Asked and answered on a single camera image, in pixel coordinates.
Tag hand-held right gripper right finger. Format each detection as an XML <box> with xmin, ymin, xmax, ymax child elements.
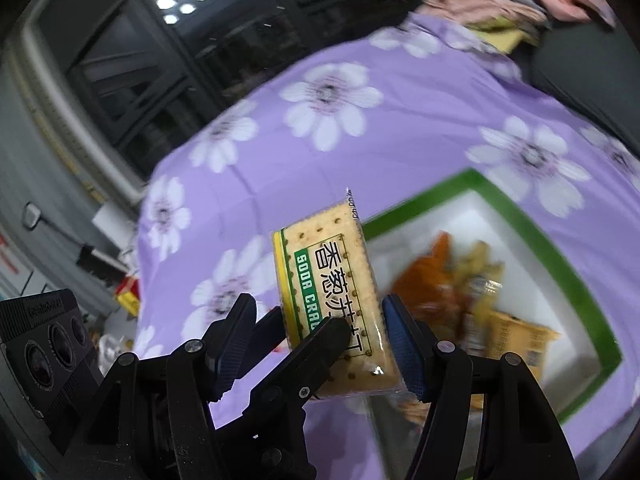
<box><xmin>381</xmin><ymin>294</ymin><xmax>579</xmax><ymax>480</ymax></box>

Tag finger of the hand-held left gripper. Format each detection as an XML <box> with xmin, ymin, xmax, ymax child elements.
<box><xmin>214</xmin><ymin>317</ymin><xmax>352</xmax><ymax>480</ymax></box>
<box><xmin>254</xmin><ymin>307</ymin><xmax>289</xmax><ymax>356</ymax></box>

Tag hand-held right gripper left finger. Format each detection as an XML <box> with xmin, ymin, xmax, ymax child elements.
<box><xmin>82</xmin><ymin>294</ymin><xmax>258</xmax><ymax>480</ymax></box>

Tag green label cracker packet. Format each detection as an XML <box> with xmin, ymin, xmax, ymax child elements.
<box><xmin>271</xmin><ymin>187</ymin><xmax>403</xmax><ymax>403</ymax></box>

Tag yellow dark-print snack packet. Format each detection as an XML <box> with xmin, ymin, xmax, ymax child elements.
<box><xmin>457</xmin><ymin>241</ymin><xmax>506</xmax><ymax>311</ymax></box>

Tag green box with white inside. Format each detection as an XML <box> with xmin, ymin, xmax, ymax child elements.
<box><xmin>360</xmin><ymin>169</ymin><xmax>624</xmax><ymax>427</ymax></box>

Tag white plastic bag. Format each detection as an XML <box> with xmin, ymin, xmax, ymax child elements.
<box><xmin>97</xmin><ymin>332</ymin><xmax>134</xmax><ymax>362</ymax></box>

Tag yellow red box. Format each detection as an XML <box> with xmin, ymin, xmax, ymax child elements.
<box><xmin>116</xmin><ymin>275</ymin><xmax>144</xmax><ymax>317</ymax></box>

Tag yellow orange snack packet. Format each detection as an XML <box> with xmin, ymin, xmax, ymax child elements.
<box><xmin>465</xmin><ymin>307</ymin><xmax>562</xmax><ymax>386</ymax></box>

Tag purple floral blanket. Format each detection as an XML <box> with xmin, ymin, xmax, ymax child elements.
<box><xmin>132</xmin><ymin>10</ymin><xmax>640</xmax><ymax>480</ymax></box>

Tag grey sofa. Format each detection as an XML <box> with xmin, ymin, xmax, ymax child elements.
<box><xmin>515</xmin><ymin>10</ymin><xmax>640</xmax><ymax>153</ymax></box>

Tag yellow folded cloth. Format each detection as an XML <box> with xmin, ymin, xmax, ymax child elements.
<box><xmin>469</xmin><ymin>26</ymin><xmax>532</xmax><ymax>57</ymax></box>

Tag small black wall device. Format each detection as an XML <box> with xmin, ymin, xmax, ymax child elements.
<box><xmin>22</xmin><ymin>202</ymin><xmax>44</xmax><ymax>232</ymax></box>

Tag dark window frame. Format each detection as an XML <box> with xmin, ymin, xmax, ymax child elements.
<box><xmin>20</xmin><ymin>0</ymin><xmax>431</xmax><ymax>201</ymax></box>

